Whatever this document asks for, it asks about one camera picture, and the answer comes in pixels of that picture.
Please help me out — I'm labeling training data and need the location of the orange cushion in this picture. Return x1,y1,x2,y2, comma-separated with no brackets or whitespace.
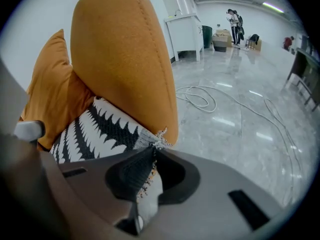
19,28,98,152

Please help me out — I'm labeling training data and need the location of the dark waste bin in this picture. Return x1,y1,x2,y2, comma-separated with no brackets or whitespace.
201,24,214,50

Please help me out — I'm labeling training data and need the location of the grey fisheye gripper camera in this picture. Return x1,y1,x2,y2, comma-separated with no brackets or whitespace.
13,120,47,147

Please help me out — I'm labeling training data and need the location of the black white patterned pillow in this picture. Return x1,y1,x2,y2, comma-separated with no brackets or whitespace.
49,95,169,232

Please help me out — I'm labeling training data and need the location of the chair with dark jacket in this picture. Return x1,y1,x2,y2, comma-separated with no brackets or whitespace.
245,33,261,51

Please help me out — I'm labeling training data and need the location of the grey floor cable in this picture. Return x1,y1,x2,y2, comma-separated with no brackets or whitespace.
263,97,305,175

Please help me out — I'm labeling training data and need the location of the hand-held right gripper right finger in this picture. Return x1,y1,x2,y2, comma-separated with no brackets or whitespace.
139,147,287,240

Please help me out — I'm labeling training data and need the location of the orange sofa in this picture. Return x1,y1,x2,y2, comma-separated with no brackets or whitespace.
70,0,179,149

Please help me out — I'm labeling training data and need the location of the dark wooden table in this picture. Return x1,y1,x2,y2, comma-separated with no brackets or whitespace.
284,47,320,113

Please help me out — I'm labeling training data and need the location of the white sink cabinet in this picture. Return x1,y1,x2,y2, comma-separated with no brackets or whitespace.
163,8,203,63

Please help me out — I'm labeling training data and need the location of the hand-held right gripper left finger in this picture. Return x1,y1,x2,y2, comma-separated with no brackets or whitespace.
39,145,157,240

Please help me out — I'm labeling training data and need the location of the woven basket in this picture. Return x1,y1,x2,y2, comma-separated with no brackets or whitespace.
212,33,228,53

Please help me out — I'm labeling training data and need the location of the long ceiling light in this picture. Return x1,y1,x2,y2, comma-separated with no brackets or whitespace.
261,1,285,14

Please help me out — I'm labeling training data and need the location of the white floor cable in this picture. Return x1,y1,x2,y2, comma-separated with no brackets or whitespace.
175,84,305,207

